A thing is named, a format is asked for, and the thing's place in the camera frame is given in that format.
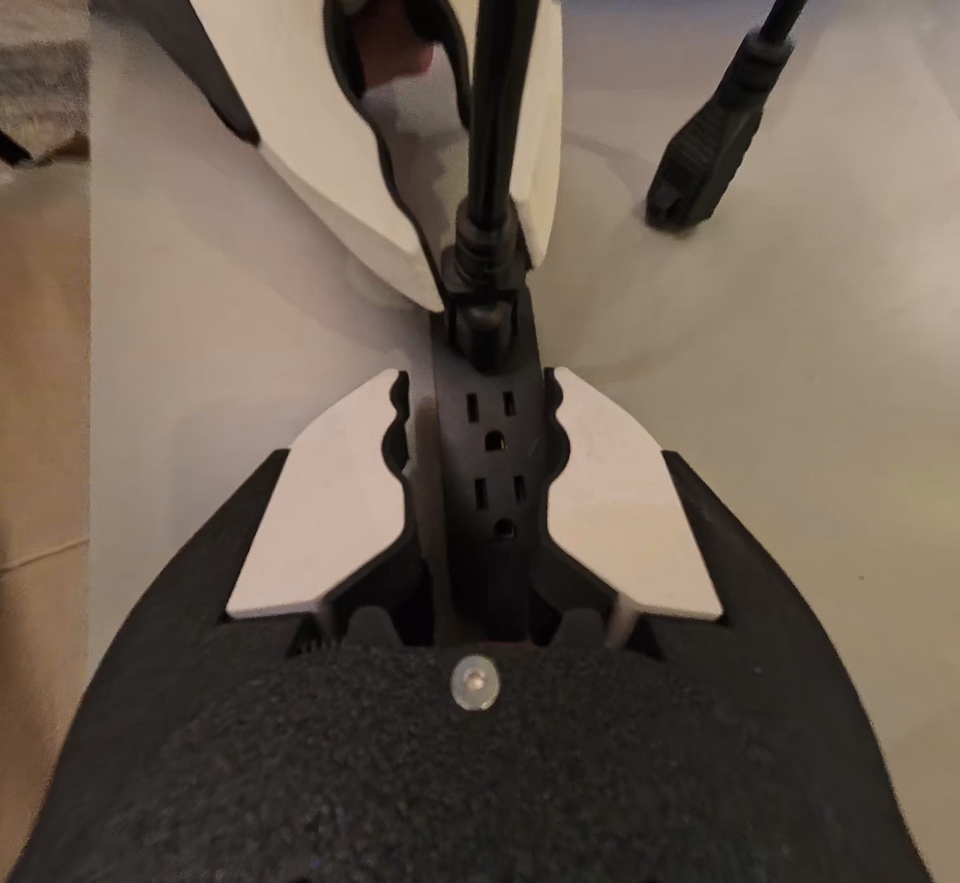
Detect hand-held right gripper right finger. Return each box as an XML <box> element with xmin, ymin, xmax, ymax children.
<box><xmin>528</xmin><ymin>365</ymin><xmax>726</xmax><ymax>648</ymax></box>

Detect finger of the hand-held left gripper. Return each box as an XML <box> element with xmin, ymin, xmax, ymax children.
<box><xmin>390</xmin><ymin>0</ymin><xmax>565</xmax><ymax>273</ymax></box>
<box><xmin>146</xmin><ymin>0</ymin><xmax>451</xmax><ymax>316</ymax></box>

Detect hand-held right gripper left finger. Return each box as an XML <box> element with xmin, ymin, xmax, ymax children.
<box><xmin>225</xmin><ymin>369</ymin><xmax>436</xmax><ymax>648</ymax></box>

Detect black extension cord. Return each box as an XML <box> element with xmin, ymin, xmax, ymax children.
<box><xmin>441</xmin><ymin>0</ymin><xmax>849</xmax><ymax>374</ymax></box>

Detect black power strip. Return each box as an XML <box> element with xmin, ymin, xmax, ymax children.
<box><xmin>431</xmin><ymin>298</ymin><xmax>543</xmax><ymax>640</ymax></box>

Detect person's beige pants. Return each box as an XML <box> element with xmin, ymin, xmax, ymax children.
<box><xmin>0</xmin><ymin>163</ymin><xmax>93</xmax><ymax>862</ymax></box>

